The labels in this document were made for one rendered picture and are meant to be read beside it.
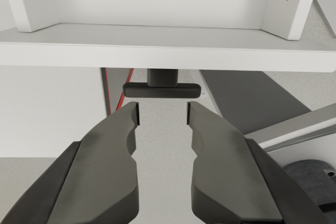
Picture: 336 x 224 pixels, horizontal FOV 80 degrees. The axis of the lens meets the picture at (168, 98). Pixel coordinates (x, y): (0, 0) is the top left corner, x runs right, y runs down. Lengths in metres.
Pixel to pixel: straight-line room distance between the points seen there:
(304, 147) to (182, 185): 1.35
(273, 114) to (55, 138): 0.51
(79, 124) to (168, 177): 1.32
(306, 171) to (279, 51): 0.36
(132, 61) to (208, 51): 0.06
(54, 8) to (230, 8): 0.19
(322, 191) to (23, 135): 0.57
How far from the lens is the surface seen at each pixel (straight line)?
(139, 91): 0.19
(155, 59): 0.16
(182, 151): 1.49
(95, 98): 0.38
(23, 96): 0.43
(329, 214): 0.48
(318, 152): 0.53
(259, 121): 0.58
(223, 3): 0.25
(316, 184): 0.50
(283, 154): 0.49
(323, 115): 0.52
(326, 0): 1.32
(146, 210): 2.00
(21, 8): 0.22
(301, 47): 0.20
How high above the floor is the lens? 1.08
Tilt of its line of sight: 62 degrees down
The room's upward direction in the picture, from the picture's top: 176 degrees clockwise
